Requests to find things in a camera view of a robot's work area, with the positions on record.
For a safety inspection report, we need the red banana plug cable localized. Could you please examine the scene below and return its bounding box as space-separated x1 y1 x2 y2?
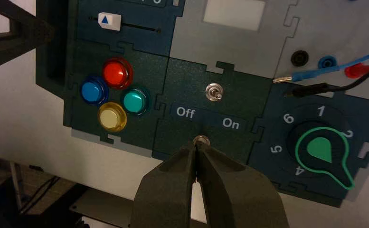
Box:
344 0 369 79

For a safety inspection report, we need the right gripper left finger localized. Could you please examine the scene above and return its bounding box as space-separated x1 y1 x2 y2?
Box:
130 143 198 228

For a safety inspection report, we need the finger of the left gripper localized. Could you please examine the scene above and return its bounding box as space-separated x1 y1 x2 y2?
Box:
0 9 57 70

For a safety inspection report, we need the black banana socket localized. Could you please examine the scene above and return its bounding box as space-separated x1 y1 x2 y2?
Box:
290 49 310 67

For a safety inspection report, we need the teal round push button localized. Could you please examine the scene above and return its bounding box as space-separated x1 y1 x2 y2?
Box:
120 86 152 116

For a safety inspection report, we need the black green rotary knob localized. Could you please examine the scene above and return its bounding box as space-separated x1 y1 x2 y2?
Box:
285 118 355 191

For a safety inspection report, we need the blue banana socket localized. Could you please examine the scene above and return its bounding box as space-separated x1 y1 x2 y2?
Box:
317 55 338 70

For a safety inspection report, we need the grey metal base plate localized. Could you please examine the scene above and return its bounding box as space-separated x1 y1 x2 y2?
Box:
69 188 141 228

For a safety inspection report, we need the yellow round push button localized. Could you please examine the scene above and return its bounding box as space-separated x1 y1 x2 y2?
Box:
96 101 128 133

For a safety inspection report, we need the thin black floor cable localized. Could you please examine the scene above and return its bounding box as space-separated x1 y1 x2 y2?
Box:
20 176 61 216

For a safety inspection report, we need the red round push button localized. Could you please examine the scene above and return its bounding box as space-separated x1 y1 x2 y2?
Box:
102 57 134 90

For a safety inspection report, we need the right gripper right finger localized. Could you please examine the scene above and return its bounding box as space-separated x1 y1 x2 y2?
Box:
197 145 289 228

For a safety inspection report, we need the blue banana plug cable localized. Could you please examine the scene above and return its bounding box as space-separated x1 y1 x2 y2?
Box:
272 45 369 84

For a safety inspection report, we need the modular dark control panel box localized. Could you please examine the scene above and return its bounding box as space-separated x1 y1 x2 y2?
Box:
36 0 369 209

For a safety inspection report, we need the blue round push button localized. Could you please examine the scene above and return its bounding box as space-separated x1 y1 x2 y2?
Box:
79 75 110 106

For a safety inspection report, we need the white slider knob blue triangle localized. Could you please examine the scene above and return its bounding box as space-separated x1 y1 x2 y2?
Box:
97 12 122 31

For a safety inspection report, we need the black banana plug cable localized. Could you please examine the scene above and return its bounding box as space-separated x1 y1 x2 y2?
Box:
284 61 369 98

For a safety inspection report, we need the metal toggle switch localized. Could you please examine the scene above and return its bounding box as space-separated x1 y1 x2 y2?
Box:
205 83 225 102
194 134 211 147

